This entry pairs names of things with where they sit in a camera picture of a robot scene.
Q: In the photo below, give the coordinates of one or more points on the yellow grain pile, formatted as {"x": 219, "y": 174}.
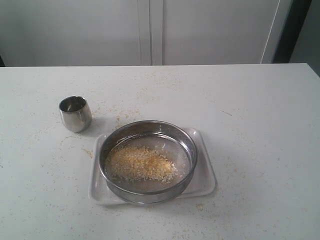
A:
{"x": 139, "y": 163}

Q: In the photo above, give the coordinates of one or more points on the white cabinet doors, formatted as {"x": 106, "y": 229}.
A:
{"x": 140, "y": 32}

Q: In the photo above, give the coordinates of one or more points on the round steel mesh sieve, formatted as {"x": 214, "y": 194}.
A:
{"x": 166, "y": 138}

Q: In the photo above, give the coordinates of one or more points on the white plastic tray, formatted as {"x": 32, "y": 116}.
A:
{"x": 203, "y": 183}

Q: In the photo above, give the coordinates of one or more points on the stainless steel cup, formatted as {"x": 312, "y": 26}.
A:
{"x": 75, "y": 113}

